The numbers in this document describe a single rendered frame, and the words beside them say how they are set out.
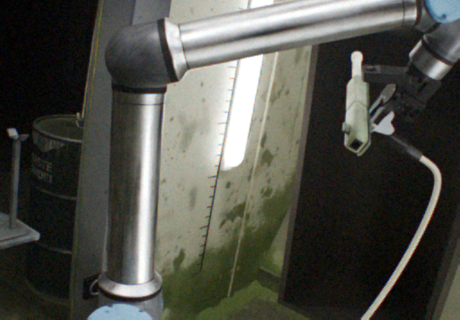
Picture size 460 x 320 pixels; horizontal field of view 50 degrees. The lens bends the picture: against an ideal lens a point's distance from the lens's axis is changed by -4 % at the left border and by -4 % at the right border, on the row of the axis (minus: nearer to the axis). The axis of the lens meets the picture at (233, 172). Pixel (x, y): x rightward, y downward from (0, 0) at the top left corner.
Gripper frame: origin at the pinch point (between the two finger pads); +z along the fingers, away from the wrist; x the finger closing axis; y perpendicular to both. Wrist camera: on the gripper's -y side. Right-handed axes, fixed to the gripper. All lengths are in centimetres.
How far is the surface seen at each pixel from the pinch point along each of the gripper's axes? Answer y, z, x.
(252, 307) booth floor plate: 44, 166, 68
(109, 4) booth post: -80, 32, 49
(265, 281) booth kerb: 49, 168, 92
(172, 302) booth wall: -3, 145, 34
